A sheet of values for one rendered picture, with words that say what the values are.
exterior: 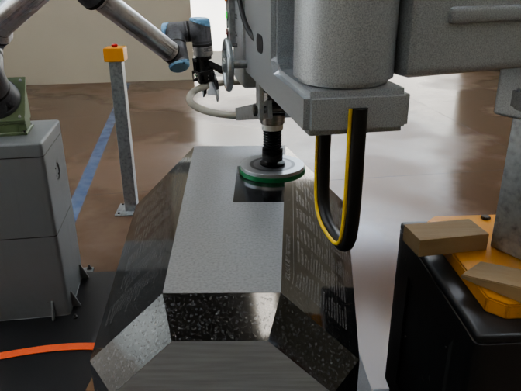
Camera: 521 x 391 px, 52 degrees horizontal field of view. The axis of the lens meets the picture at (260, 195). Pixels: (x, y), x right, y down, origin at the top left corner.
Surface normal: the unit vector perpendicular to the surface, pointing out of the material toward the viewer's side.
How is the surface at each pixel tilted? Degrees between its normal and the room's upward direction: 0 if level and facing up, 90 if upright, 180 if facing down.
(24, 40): 90
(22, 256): 90
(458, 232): 0
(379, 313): 0
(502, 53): 90
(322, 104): 90
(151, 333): 55
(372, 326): 0
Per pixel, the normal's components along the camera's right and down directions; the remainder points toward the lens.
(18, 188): 0.15, 0.38
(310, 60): -0.71, 0.27
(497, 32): 0.37, 0.35
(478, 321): 0.00, -0.92
